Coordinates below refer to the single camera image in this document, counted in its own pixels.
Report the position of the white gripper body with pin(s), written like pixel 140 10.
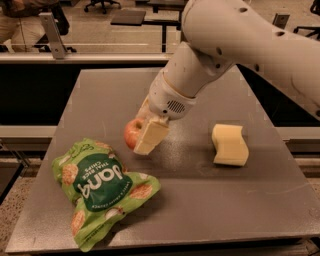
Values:
pixel 165 97

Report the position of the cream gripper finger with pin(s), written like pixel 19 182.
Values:
pixel 144 111
pixel 154 130

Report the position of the red apple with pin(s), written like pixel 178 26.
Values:
pixel 132 131

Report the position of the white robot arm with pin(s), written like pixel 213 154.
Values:
pixel 218 35

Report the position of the green rice chip bag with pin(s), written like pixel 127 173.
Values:
pixel 101 188

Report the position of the yellow sponge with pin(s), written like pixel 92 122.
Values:
pixel 231 148

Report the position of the black office chair base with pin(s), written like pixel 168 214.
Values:
pixel 93 3

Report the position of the metal railing ledge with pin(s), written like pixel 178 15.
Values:
pixel 81 58

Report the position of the person in beige trousers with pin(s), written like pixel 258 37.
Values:
pixel 21 24

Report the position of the left metal glass bracket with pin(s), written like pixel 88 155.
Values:
pixel 48 22

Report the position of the metal glass bracket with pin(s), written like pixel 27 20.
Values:
pixel 280 20
pixel 48 22

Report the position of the right metal glass bracket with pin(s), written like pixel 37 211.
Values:
pixel 280 20

